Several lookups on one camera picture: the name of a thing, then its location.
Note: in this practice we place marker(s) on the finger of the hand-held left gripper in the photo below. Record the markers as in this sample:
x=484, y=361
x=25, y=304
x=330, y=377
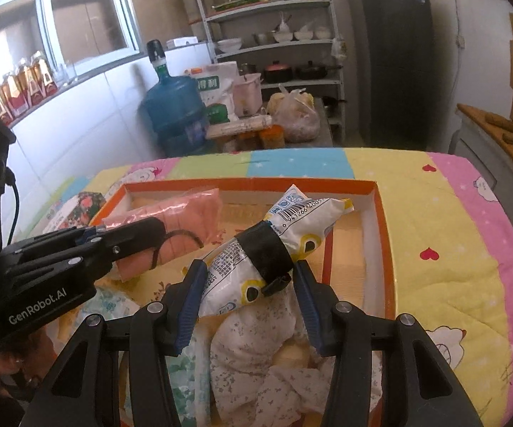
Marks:
x=82, y=231
x=131, y=238

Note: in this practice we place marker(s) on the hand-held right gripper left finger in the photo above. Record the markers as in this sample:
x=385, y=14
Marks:
x=189, y=307

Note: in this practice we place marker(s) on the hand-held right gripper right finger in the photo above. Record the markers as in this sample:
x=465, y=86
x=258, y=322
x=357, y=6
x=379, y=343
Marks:
x=312, y=316

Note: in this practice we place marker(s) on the black elastic band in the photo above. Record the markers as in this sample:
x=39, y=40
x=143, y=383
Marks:
x=180, y=233

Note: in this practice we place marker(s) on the white floral cloth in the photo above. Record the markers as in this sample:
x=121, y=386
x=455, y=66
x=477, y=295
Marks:
x=256, y=342

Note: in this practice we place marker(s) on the pink towel roll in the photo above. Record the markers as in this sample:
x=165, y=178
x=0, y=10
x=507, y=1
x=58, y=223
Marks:
x=194, y=213

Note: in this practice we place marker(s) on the green floral tissue pack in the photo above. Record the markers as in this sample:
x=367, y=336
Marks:
x=185, y=378

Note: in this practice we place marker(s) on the blue white tissue packet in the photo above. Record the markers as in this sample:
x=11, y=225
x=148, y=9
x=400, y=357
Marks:
x=109, y=307

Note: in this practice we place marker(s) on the orange shallow cardboard box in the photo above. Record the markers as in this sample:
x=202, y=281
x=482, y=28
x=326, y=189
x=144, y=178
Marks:
x=356, y=253

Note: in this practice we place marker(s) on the white packet with black band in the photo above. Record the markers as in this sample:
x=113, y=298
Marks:
x=301, y=218

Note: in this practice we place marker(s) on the floral tissue box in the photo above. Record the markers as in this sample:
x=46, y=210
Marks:
x=82, y=207

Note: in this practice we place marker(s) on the blue water jug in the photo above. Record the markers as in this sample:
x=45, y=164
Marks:
x=176, y=111

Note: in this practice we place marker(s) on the wrapped noodle bundle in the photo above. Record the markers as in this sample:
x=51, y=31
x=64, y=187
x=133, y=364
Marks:
x=238, y=126

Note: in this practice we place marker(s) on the colourful printed blanket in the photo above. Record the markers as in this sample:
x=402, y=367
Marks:
x=452, y=249

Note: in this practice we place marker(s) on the clear drinking glass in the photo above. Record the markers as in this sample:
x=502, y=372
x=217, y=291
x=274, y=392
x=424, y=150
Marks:
x=68, y=73

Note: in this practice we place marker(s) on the pale plastic bucket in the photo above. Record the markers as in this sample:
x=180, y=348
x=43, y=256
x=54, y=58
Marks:
x=247, y=95

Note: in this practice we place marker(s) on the black water pump dispenser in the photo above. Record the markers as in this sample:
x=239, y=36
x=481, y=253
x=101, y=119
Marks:
x=156, y=55

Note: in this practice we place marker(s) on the clear plastic bag of food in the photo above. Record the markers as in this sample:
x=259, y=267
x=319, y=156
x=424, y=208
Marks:
x=294, y=118

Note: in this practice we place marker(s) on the small white box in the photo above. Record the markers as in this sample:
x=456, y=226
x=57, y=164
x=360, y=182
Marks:
x=180, y=42

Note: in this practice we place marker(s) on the large sliding window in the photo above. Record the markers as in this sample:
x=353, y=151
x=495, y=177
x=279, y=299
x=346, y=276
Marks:
x=82, y=22

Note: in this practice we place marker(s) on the red cooking pot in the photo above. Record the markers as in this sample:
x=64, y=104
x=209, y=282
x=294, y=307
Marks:
x=277, y=72

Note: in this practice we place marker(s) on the kitchen counter with wooden board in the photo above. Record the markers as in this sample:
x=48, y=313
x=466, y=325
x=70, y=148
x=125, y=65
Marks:
x=483, y=155

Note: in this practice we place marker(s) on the black cooking pot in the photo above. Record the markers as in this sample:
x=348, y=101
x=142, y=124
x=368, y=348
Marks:
x=313, y=71

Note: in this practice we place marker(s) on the grey metal shelf rack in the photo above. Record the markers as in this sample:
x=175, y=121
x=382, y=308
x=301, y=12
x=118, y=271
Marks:
x=278, y=22

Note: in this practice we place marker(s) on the dark refrigerator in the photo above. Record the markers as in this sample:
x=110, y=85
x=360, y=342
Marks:
x=392, y=62

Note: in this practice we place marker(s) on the white wall socket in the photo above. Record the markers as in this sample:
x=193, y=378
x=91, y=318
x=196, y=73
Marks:
x=461, y=41

